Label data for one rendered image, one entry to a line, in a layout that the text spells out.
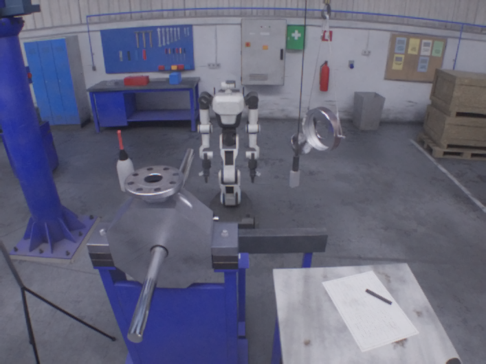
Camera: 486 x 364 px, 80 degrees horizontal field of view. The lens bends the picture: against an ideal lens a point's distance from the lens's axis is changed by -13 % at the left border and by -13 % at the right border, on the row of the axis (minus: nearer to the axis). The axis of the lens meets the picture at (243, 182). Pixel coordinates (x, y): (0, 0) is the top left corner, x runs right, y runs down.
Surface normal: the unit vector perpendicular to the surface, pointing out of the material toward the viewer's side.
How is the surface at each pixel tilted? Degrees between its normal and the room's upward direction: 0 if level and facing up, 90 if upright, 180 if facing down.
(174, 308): 90
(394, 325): 0
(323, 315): 0
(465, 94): 90
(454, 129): 90
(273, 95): 90
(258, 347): 0
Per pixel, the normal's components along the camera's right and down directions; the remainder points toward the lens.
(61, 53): -0.01, 0.48
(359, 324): 0.00, -0.88
